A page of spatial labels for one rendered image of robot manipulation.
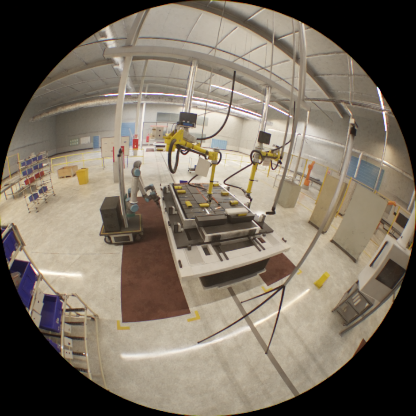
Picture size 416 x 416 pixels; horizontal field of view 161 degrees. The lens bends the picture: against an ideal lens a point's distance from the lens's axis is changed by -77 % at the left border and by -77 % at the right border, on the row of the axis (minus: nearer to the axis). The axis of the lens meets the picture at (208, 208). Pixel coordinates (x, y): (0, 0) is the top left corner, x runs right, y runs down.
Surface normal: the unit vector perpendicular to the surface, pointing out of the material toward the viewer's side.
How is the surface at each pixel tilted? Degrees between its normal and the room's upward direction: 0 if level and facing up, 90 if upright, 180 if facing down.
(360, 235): 90
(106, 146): 90
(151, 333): 0
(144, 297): 0
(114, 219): 90
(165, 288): 0
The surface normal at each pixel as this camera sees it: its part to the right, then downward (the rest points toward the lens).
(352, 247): -0.93, 0.05
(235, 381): 0.14, -0.88
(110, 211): 0.40, 0.47
